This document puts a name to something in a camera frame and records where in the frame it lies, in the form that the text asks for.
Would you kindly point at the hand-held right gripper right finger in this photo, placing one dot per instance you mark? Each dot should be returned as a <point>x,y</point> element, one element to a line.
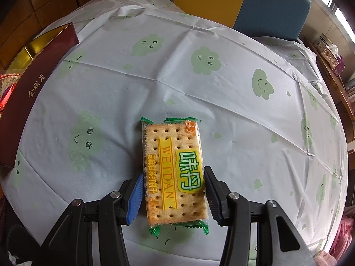
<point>212,199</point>

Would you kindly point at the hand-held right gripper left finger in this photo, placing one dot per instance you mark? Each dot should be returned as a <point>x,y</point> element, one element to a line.
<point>134,199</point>

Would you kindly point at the green cracker packet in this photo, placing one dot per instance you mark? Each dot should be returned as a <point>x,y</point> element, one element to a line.
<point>172,149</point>

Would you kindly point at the gold tin box maroon sides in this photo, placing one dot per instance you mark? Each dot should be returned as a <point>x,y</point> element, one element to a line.
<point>30,94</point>

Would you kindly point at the large red candy packet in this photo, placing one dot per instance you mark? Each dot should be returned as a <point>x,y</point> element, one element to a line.
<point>5,81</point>

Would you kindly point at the pink fleece clothing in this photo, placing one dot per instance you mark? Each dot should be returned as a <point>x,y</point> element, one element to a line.
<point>345,227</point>

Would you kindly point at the wooden nightstand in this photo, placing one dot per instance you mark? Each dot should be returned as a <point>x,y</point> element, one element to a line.
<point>337,86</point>

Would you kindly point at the small purple box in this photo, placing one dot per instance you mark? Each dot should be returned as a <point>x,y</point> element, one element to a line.
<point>339,66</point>

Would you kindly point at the tissue box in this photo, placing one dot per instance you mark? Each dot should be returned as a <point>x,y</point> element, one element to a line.
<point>328,55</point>

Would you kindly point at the grey yellow blue headboard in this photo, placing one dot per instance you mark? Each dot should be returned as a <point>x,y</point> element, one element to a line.
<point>271,5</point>

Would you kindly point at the wooden wardrobe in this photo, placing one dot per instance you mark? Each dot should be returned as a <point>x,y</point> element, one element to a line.
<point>41,2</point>

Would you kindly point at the window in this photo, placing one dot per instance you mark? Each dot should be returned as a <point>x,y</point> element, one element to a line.
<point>344,16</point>

